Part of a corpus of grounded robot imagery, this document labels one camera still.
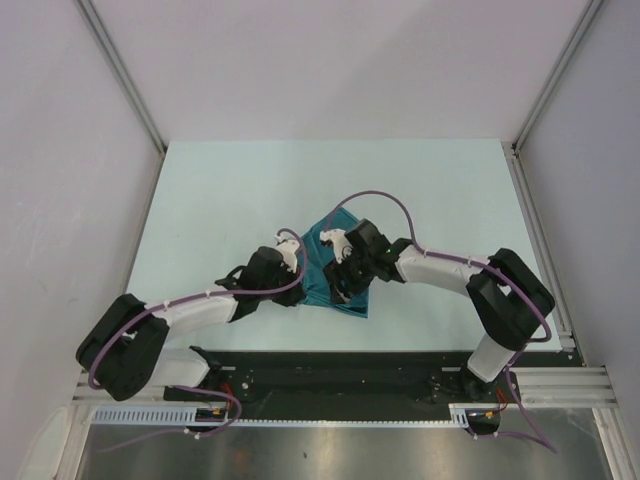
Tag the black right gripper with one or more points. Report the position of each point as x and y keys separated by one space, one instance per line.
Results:
x=336 y=273

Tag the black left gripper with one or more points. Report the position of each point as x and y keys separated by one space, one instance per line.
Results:
x=294 y=293

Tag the teal satin napkin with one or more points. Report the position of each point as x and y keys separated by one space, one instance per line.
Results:
x=315 y=284

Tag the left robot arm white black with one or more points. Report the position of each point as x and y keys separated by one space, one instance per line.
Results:
x=122 y=351

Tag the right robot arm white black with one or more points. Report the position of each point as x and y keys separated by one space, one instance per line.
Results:
x=510 y=301

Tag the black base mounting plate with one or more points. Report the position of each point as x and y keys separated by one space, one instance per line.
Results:
x=366 y=408

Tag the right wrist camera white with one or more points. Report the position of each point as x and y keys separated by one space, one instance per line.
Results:
x=337 y=240

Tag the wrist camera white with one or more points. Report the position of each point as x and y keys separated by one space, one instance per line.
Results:
x=288 y=248
x=337 y=240

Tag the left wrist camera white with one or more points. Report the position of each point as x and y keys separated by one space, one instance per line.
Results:
x=288 y=248

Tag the white slotted cable duct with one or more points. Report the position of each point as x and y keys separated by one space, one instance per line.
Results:
x=176 y=416

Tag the right aluminium side rail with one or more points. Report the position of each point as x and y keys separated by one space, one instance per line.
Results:
x=542 y=252

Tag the left aluminium corner post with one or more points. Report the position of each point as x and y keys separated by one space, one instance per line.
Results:
x=114 y=60

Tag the aluminium corner post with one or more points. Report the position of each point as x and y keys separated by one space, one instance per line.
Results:
x=560 y=68
x=114 y=60

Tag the right aluminium corner post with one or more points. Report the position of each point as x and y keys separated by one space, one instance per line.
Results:
x=560 y=68

